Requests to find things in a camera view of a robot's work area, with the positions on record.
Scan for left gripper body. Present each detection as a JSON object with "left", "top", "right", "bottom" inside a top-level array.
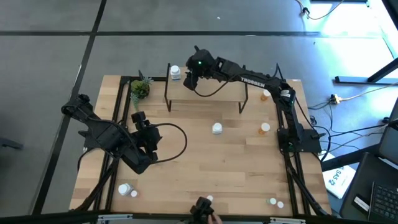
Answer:
[{"left": 136, "top": 122, "right": 163, "bottom": 157}]

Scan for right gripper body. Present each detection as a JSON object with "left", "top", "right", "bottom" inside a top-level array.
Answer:
[{"left": 185, "top": 45, "right": 219, "bottom": 81}]

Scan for white bottle blue label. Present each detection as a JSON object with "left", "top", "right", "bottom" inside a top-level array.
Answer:
[
  {"left": 211, "top": 122, "right": 224, "bottom": 136},
  {"left": 169, "top": 64, "right": 182, "bottom": 81}
]

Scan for wooden shelf black legs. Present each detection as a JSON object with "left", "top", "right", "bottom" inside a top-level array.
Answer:
[{"left": 164, "top": 63, "right": 249, "bottom": 114}]

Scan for potted succulent plant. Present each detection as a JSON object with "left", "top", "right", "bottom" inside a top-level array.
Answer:
[{"left": 129, "top": 70, "right": 155, "bottom": 113}]

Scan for large white bottle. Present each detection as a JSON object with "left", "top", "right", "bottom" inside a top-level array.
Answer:
[{"left": 118, "top": 183, "right": 134, "bottom": 197}]

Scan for black front crossbar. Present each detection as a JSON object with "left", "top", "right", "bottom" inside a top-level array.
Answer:
[{"left": 0, "top": 210, "right": 341, "bottom": 224}]

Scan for person's hand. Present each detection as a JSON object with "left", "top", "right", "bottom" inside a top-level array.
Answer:
[{"left": 206, "top": 213, "right": 223, "bottom": 224}]

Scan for dark chair base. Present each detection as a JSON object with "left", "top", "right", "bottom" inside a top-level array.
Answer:
[{"left": 0, "top": 136, "right": 23, "bottom": 151}]

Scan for black stand base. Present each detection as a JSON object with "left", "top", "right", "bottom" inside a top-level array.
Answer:
[{"left": 335, "top": 57, "right": 398, "bottom": 85}]

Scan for black desk leg bar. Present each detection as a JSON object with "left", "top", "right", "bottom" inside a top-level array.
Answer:
[{"left": 321, "top": 144, "right": 379, "bottom": 172}]

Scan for white paper blue print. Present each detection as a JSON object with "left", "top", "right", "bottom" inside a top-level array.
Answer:
[{"left": 322, "top": 164, "right": 357, "bottom": 200}]

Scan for black laptop with keyboard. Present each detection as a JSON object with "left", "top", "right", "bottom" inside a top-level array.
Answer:
[{"left": 339, "top": 152, "right": 398, "bottom": 224}]

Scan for dark grey laptop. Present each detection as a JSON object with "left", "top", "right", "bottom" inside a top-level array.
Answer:
[{"left": 379, "top": 98, "right": 398, "bottom": 170}]

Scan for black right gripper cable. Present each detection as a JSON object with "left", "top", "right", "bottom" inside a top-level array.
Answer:
[{"left": 192, "top": 73, "right": 237, "bottom": 98}]

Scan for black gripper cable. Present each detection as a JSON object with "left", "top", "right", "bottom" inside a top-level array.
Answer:
[
  {"left": 192, "top": 73, "right": 237, "bottom": 98},
  {"left": 150, "top": 122, "right": 188, "bottom": 165}
]

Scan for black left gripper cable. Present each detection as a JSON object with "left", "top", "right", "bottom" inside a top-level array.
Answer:
[{"left": 150, "top": 122, "right": 188, "bottom": 165}]

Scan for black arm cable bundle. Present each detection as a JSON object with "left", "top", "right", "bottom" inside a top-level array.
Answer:
[
  {"left": 284, "top": 152, "right": 330, "bottom": 217},
  {"left": 74, "top": 148, "right": 122, "bottom": 212}
]

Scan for black aluminium table frame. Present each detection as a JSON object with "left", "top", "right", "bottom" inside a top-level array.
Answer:
[{"left": 70, "top": 74, "right": 332, "bottom": 218}]

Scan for silver metal bracket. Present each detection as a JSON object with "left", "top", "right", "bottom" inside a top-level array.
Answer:
[{"left": 97, "top": 213, "right": 134, "bottom": 222}]

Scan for floor cable with black plug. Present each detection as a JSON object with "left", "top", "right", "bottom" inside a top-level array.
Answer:
[{"left": 295, "top": 0, "right": 346, "bottom": 21}]

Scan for aluminium frame rail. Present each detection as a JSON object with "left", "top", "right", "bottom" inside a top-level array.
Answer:
[{"left": 269, "top": 217, "right": 307, "bottom": 224}]

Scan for beige power cable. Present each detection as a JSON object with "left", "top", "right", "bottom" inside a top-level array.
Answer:
[{"left": 340, "top": 83, "right": 398, "bottom": 101}]

